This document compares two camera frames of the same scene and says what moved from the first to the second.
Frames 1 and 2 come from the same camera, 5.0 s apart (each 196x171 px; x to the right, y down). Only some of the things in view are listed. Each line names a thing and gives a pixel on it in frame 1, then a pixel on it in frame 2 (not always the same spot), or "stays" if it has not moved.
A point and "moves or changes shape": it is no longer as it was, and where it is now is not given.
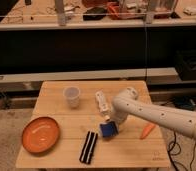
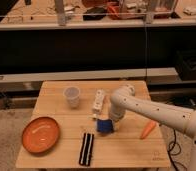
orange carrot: (147, 130) stays
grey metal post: (59, 7) stays
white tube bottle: (103, 105) moves or changes shape
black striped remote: (89, 145) stays
